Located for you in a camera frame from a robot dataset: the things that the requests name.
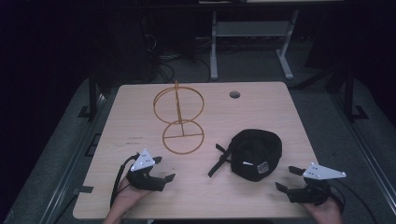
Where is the grey metal stand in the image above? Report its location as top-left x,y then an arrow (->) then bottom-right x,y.
209,8 -> 301,81

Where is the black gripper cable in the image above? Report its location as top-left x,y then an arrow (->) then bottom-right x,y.
328,178 -> 378,224
109,153 -> 140,209

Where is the tangle of floor cables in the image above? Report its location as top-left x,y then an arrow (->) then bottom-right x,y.
141,32 -> 213,84

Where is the person's left hand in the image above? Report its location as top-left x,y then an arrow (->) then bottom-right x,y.
115,176 -> 154,217

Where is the black metal post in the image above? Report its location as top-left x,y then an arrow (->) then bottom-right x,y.
78,70 -> 102,121
342,63 -> 370,123

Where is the dark tape strip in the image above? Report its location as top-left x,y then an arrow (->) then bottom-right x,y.
72,185 -> 94,195

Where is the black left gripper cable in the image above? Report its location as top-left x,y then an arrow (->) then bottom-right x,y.
109,153 -> 140,209

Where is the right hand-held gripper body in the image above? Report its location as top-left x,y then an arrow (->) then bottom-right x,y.
285,161 -> 347,207

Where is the person's right hand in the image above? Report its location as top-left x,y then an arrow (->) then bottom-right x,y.
302,197 -> 344,224

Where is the black cap with strap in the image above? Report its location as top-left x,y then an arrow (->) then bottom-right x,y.
206,128 -> 284,183

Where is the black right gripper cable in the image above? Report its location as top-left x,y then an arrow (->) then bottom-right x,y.
328,178 -> 378,224

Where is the orange wire hat stand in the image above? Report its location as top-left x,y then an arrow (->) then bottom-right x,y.
152,79 -> 205,156

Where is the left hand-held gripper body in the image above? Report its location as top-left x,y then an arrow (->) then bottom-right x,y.
125,148 -> 166,192

